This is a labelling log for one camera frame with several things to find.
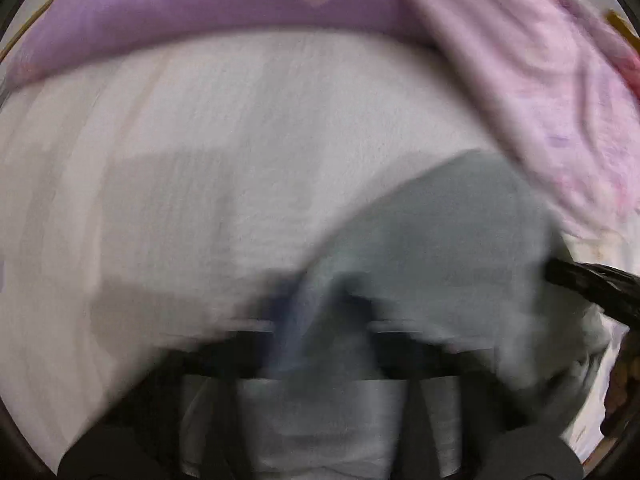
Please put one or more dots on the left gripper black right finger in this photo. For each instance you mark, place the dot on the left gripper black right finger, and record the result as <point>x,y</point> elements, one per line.
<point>499,438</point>

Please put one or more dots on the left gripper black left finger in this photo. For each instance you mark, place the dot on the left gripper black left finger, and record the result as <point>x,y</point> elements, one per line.
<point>138,436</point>

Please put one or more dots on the grey sweatpants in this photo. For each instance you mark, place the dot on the grey sweatpants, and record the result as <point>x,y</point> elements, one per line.
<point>454,257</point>

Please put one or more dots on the pink floral quilt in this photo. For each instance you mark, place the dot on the pink floral quilt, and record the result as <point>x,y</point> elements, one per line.
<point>561,88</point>

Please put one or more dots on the white blue floral bedsheet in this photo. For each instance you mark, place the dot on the white blue floral bedsheet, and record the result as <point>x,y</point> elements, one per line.
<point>109,176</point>

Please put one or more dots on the yellow wooden headboard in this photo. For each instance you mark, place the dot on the yellow wooden headboard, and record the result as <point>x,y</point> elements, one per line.
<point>623,28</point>

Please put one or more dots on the purple pillow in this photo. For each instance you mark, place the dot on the purple pillow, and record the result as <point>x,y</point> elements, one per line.
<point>75,32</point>

